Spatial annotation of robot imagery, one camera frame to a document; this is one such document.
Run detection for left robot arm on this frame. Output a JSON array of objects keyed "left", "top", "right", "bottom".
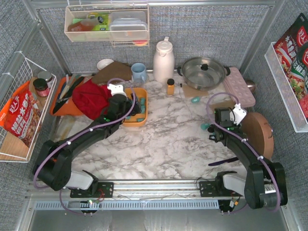
[{"left": 33, "top": 93, "right": 140, "bottom": 191}]

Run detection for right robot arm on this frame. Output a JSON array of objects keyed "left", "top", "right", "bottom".
[{"left": 209, "top": 107, "right": 288, "bottom": 210}]

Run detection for orange storage basket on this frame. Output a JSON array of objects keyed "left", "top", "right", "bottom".
[{"left": 123, "top": 88, "right": 148, "bottom": 127}]

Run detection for clear small glass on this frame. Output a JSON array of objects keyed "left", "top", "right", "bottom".
[{"left": 132, "top": 78, "right": 144, "bottom": 88}]

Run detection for brown cork mat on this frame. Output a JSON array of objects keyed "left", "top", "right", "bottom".
[
  {"left": 182, "top": 85, "right": 208, "bottom": 98},
  {"left": 208, "top": 100, "right": 235, "bottom": 114}
]

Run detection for round wooden board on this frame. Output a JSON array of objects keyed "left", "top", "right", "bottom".
[{"left": 241, "top": 112, "right": 274, "bottom": 160}]

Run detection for light blue mug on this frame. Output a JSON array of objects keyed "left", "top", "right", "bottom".
[{"left": 131, "top": 63, "right": 148, "bottom": 83}]

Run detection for orange juice bottle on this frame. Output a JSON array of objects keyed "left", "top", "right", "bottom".
[{"left": 167, "top": 78, "right": 175, "bottom": 95}]

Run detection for brown olive cloth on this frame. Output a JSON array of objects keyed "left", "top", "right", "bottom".
[{"left": 91, "top": 61, "right": 132, "bottom": 84}]

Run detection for red cloth hat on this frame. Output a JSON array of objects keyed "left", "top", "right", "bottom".
[{"left": 72, "top": 79, "right": 112, "bottom": 120}]

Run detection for white thermos jug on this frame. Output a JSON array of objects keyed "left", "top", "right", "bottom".
[{"left": 153, "top": 37, "right": 175, "bottom": 84}]

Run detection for pink egg tray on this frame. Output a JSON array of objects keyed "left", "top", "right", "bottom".
[{"left": 223, "top": 66, "right": 256, "bottom": 108}]

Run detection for white small bowl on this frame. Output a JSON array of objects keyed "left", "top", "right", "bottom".
[{"left": 97, "top": 58, "right": 114, "bottom": 70}]

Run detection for silver metal cup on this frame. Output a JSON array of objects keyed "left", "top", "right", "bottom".
[{"left": 245, "top": 79, "right": 257, "bottom": 93}]

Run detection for stainless steel pot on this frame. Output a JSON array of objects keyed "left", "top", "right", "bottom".
[{"left": 177, "top": 57, "right": 231, "bottom": 91}]

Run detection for orange plastic tray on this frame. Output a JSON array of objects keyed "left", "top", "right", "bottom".
[{"left": 49, "top": 77, "right": 83, "bottom": 116}]

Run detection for black blade kitchen knife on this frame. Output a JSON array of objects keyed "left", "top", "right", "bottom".
[{"left": 51, "top": 76, "right": 84, "bottom": 115}]

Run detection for clear plastic food containers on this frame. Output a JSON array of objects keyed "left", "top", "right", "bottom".
[{"left": 109, "top": 11, "right": 148, "bottom": 41}]

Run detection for silver lid glass jar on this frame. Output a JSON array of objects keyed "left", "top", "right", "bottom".
[{"left": 38, "top": 71, "right": 53, "bottom": 88}]

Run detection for dark lid glass jar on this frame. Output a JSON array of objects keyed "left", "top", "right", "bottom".
[{"left": 33, "top": 78, "right": 50, "bottom": 97}]

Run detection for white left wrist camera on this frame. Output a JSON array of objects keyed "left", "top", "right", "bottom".
[{"left": 107, "top": 84, "right": 127, "bottom": 97}]

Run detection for purple handle utensil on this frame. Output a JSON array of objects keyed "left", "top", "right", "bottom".
[{"left": 208, "top": 157, "right": 239, "bottom": 167}]

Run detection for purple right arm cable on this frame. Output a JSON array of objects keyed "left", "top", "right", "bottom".
[{"left": 206, "top": 92, "right": 282, "bottom": 215}]

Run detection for cream handle knife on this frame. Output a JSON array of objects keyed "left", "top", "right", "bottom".
[{"left": 59, "top": 74, "right": 76, "bottom": 99}]

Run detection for cream wall shelf basket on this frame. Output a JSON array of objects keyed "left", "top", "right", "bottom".
[{"left": 64, "top": 3, "right": 150, "bottom": 46}]

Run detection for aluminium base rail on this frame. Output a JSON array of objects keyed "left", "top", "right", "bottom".
[{"left": 26, "top": 179, "right": 248, "bottom": 212}]

